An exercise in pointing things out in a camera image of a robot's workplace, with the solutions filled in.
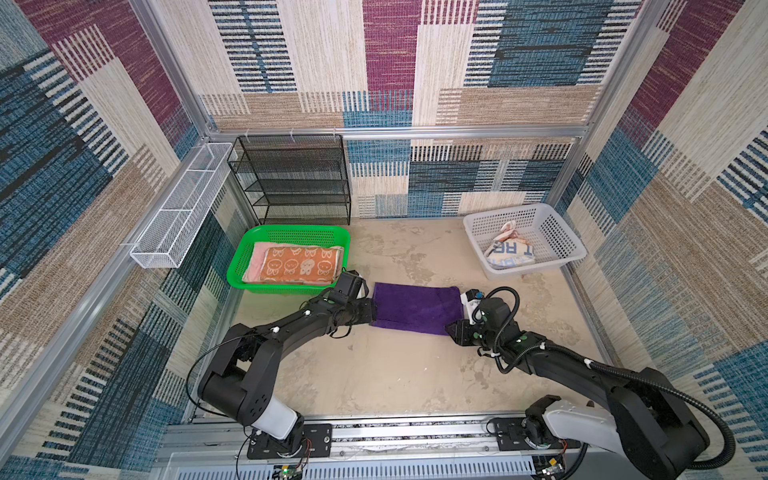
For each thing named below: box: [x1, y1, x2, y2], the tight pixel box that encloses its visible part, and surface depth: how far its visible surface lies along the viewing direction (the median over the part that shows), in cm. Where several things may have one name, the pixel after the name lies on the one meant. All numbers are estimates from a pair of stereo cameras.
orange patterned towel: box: [260, 247, 340, 285], surface depth 104 cm
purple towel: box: [370, 282, 464, 335], surface depth 96 cm
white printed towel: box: [484, 220, 535, 270], surface depth 104 cm
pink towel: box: [242, 242, 279, 282], surface depth 105 cm
